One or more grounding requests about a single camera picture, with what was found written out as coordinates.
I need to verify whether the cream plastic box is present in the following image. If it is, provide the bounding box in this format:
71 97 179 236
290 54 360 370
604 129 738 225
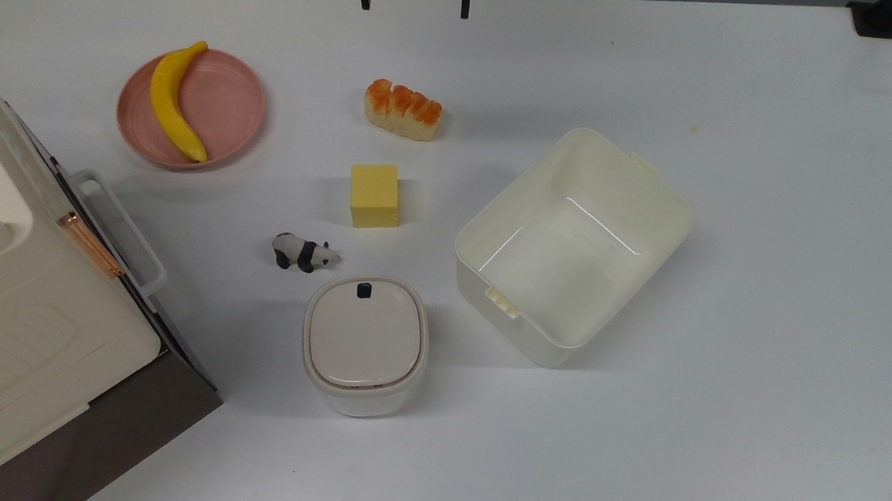
448 121 701 377

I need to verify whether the toy bread loaf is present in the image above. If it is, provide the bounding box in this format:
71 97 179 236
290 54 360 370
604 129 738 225
362 77 446 143

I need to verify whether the pink round plate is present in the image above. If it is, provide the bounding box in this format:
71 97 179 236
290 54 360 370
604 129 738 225
113 43 270 176

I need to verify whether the yellow foam cube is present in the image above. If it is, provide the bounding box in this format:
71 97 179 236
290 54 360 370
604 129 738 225
347 162 403 231

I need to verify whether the yellow banana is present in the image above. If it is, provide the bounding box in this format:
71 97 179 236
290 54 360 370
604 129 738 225
145 38 216 165

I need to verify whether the panda toy figure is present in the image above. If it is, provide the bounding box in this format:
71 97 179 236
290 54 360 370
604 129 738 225
270 231 342 276

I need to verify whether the white lidded bin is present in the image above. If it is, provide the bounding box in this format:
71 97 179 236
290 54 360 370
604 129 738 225
298 271 434 423

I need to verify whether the black table clamp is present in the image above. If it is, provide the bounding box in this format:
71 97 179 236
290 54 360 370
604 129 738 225
845 0 892 40

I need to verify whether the white toy kitchen cabinet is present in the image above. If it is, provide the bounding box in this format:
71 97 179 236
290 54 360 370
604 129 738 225
0 56 244 501

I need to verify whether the copper bar handle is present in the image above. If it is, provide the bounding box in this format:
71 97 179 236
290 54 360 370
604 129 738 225
54 210 128 281

